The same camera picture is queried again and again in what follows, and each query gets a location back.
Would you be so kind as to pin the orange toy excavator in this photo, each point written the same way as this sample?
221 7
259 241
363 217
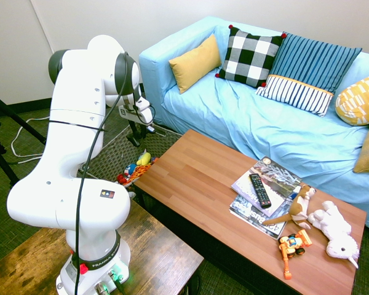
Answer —
290 244

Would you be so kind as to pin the magazine with landscape cover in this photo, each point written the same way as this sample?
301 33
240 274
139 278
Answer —
280 181

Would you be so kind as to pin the white navy striped pillow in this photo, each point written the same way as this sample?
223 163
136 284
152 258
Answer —
295 93

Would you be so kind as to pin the yellow white patterned pillow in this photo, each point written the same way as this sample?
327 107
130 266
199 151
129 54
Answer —
359 99

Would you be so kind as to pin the plain yellow pillow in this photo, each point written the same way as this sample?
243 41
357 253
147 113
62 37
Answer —
195 63

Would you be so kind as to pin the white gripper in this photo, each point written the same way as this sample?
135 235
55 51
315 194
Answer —
135 114

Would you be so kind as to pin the yellow plush toy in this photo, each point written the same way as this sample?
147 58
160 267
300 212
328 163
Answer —
144 158

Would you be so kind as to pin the orange flame-pattern plush toy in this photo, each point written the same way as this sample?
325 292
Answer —
138 172

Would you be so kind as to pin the brown kangaroo plush toy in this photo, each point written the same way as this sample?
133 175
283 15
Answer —
299 204

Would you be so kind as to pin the black camera tripod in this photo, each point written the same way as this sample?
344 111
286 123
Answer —
3 147

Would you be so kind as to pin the dark woven basket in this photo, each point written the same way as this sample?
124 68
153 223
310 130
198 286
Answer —
120 153

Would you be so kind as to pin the blue striped pillow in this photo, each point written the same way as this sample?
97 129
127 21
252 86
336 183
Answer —
313 58

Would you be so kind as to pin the black remote control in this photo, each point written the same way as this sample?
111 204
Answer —
260 190

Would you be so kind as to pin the light blue sofa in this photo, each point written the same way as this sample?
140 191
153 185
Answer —
264 123

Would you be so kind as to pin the blue red plush figure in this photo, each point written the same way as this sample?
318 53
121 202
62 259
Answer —
128 172

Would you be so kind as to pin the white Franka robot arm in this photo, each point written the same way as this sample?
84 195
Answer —
73 153

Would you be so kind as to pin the black white checkered pillow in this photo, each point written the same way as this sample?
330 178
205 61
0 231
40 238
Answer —
249 56

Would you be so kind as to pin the blue business magazine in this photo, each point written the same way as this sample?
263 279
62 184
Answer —
255 216

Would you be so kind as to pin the white unicorn plush toy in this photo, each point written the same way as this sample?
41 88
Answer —
335 229

